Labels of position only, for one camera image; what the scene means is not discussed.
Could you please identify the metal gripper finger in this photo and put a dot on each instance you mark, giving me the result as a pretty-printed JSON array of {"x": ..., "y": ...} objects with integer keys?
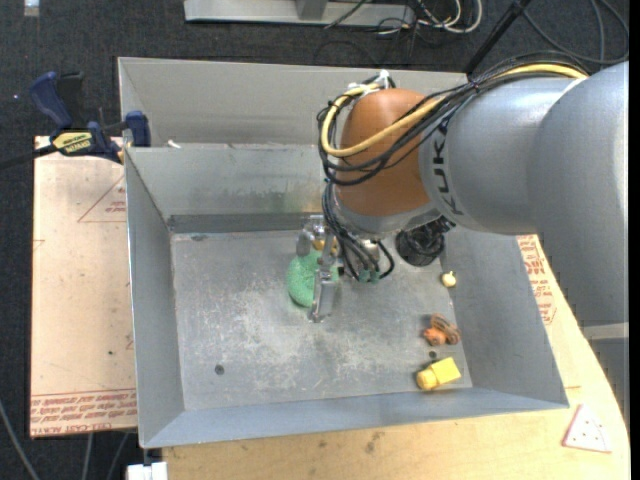
[
  {"x": 305, "y": 244},
  {"x": 325, "y": 298}
]

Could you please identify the green rounded lump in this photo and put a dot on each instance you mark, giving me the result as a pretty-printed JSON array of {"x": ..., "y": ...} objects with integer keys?
[{"x": 300, "y": 280}]

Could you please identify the grey metal bin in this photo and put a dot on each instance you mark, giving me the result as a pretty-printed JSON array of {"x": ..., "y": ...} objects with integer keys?
[{"x": 260, "y": 348}]

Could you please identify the pale yellow small toy fruit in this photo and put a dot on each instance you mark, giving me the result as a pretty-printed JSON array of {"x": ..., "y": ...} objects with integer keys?
[{"x": 448, "y": 279}]

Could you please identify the orange brown toy animal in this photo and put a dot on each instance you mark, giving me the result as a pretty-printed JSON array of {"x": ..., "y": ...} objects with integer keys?
[{"x": 441, "y": 330}]

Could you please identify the yellow plastic toy block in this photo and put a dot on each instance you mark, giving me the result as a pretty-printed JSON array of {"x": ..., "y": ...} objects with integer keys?
[{"x": 437, "y": 374}]

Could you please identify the brown cardboard board, red print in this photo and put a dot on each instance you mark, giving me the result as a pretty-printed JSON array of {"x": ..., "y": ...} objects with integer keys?
[{"x": 80, "y": 293}]

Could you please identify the white triangular pad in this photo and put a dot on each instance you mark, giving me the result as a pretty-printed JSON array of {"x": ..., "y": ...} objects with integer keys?
[{"x": 586, "y": 432}]

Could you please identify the black cylinder on white bracket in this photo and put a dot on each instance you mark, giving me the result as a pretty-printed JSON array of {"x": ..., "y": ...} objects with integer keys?
[{"x": 419, "y": 248}]

